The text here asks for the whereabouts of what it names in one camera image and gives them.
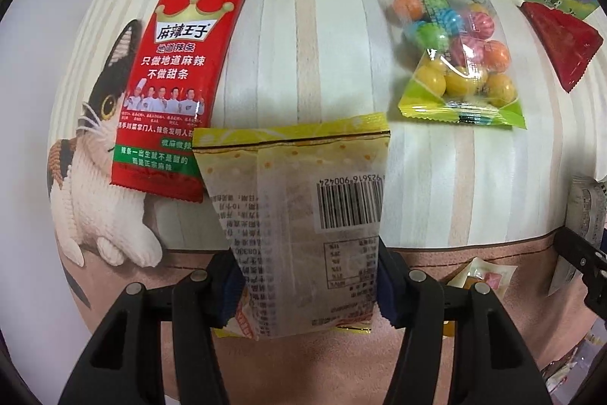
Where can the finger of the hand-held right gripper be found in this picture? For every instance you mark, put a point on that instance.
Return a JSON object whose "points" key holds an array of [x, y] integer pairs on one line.
{"points": [[581, 251]]}

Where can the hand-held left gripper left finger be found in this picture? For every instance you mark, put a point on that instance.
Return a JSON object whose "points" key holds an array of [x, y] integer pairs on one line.
{"points": [[232, 286]]}

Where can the cat printed blanket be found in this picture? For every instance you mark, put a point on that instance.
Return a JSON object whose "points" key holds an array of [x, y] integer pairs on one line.
{"points": [[308, 54]]}

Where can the clear packet with brown egg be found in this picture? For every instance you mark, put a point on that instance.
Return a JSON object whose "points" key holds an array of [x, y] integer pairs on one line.
{"points": [[498, 274]]}

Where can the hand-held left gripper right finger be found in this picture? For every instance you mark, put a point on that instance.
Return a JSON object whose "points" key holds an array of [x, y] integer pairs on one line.
{"points": [[386, 291]]}

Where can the red triangular packet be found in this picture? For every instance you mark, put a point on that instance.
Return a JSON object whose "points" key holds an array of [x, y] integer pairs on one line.
{"points": [[564, 44]]}

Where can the colourful candy ball bag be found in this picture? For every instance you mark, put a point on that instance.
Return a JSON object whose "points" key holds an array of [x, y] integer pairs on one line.
{"points": [[450, 68]]}

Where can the red spicy strip packet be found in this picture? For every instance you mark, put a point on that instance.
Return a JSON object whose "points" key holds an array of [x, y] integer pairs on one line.
{"points": [[175, 68]]}

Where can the grey and white snack packet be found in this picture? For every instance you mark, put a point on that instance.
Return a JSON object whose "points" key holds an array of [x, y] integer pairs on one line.
{"points": [[590, 210]]}

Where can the yellow cracker packet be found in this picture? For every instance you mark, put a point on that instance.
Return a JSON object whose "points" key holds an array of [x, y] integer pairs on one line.
{"points": [[294, 177]]}

